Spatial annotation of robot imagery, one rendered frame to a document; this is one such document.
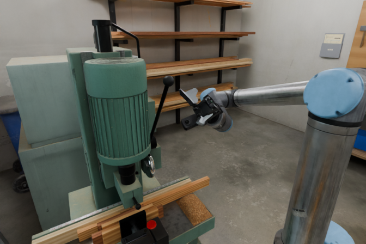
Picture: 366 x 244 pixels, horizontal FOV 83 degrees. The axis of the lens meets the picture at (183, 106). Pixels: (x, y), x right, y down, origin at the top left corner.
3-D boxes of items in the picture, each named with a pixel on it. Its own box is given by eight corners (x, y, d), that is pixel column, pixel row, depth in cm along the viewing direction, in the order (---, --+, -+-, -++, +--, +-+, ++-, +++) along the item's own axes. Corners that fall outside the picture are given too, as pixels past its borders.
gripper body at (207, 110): (206, 92, 79) (217, 102, 89) (188, 106, 81) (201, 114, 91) (216, 108, 75) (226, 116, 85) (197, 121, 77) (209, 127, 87)
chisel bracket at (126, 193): (124, 213, 73) (122, 193, 70) (115, 188, 84) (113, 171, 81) (145, 204, 76) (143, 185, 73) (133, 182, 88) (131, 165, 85)
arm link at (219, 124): (203, 116, 95) (213, 133, 91) (198, 113, 91) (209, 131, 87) (218, 104, 93) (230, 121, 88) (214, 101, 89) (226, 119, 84)
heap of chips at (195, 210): (193, 226, 77) (194, 218, 76) (175, 201, 89) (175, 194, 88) (212, 215, 82) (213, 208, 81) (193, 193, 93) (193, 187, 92)
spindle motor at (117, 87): (103, 174, 60) (86, 66, 50) (93, 147, 74) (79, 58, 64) (159, 157, 69) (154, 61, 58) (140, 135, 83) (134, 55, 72)
